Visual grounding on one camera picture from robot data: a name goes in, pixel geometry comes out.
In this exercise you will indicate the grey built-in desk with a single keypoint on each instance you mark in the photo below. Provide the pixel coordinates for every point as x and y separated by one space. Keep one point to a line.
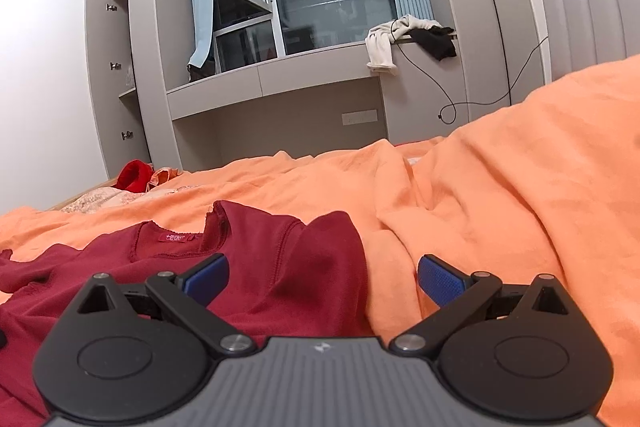
280 79

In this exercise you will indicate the white wall socket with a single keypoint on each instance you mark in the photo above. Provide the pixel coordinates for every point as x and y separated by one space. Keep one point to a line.
359 117

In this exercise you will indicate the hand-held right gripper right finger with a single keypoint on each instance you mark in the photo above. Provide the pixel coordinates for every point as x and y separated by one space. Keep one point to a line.
440 279

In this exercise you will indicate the floral bed sheet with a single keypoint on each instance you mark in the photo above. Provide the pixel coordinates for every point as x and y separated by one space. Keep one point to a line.
95 199

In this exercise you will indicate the grey wardrobe door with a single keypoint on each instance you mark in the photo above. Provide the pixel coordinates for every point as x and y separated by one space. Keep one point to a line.
102 97

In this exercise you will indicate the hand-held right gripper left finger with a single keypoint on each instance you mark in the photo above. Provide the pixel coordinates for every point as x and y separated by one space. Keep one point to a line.
207 279

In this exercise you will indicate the orange blanket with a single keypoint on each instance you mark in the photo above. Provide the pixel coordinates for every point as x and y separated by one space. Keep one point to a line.
500 187

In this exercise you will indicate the dark red shirt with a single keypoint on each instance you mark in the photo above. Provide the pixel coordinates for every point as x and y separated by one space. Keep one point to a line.
280 267

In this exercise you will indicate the white garment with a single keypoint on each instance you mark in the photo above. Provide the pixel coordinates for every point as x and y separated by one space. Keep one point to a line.
380 44

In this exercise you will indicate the black garment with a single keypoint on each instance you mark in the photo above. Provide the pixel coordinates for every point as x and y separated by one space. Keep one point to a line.
437 42

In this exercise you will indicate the grey padded headboard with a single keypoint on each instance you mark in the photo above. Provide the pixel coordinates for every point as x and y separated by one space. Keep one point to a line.
590 17

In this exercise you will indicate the bright red cloth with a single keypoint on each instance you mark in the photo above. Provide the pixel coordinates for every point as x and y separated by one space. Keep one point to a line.
134 176

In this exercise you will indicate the small orange cloth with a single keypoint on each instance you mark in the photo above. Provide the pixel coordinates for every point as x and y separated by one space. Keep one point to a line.
162 177

